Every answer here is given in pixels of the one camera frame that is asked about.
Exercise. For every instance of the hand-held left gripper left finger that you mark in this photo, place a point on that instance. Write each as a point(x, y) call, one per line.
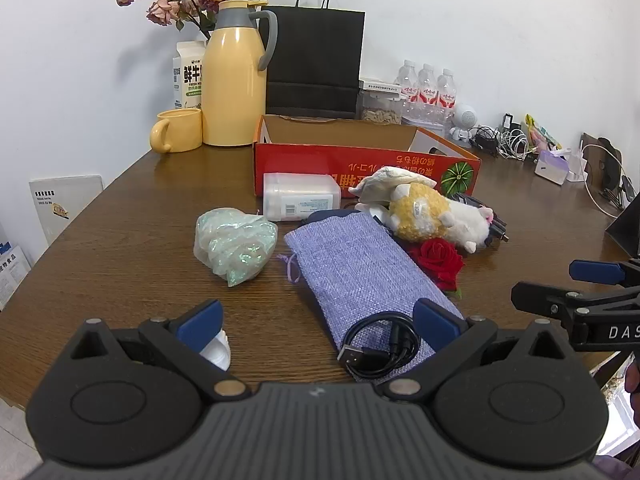
point(202, 322)

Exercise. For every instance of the colourful snack packets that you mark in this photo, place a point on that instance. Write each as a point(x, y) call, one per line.
point(537, 135)

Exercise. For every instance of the iridescent green white bag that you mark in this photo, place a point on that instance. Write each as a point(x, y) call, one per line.
point(235, 245)

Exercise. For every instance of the black board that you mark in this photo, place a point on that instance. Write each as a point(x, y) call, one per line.
point(627, 232)

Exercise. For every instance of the clear plastic swab container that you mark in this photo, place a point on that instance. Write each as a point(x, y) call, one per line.
point(300, 195)

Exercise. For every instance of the blue white box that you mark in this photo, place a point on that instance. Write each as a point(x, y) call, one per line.
point(12, 270)

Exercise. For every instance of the purple burlap pouch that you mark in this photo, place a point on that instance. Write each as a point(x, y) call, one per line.
point(350, 270)

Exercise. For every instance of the yellow mug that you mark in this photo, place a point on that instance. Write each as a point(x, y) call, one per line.
point(180, 130)

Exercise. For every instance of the clear jar of seeds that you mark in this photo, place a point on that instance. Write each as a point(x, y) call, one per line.
point(380, 110)

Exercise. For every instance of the white booklet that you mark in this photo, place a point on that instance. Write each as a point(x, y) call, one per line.
point(65, 200)

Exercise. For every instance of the white charger stand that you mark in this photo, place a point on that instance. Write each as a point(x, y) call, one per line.
point(577, 165)

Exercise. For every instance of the brown cardboard piece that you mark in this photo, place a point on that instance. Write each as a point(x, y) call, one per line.
point(592, 160)

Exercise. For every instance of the person's right hand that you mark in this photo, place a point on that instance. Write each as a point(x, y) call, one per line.
point(635, 376)

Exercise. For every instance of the red cardboard box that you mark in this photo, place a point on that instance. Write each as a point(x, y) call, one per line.
point(310, 165)

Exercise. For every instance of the yellow thermos jug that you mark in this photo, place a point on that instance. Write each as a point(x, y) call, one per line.
point(232, 90)

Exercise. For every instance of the white robot toy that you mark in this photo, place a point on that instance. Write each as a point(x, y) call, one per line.
point(465, 116)

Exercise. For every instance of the white ribbed plastic cap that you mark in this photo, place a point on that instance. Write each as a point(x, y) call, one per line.
point(217, 355)

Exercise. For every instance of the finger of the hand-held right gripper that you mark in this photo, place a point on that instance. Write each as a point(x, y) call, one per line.
point(545, 297)
point(595, 271)

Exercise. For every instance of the dried pink rose bouquet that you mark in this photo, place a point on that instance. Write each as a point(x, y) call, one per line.
point(165, 10)

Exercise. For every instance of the clear water bottle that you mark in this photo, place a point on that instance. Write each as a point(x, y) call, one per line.
point(407, 85)
point(428, 87)
point(446, 92)

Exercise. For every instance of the white milk carton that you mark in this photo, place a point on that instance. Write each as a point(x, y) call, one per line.
point(189, 75)

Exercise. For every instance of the purple tissue box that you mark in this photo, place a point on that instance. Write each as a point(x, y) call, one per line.
point(550, 167)

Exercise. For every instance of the navy blue pouch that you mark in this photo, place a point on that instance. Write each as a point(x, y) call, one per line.
point(325, 216)

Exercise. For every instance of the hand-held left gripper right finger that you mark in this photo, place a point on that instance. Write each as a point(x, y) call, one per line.
point(435, 325)

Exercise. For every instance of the black tripod device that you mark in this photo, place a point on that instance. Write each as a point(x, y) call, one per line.
point(610, 170)

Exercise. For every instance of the yellow white plush toy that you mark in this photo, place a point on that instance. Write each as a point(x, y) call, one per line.
point(420, 210)

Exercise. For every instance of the black paper bag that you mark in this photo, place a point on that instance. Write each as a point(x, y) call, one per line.
point(315, 60)

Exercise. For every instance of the red artificial rose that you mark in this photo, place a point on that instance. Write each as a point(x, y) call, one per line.
point(437, 257)

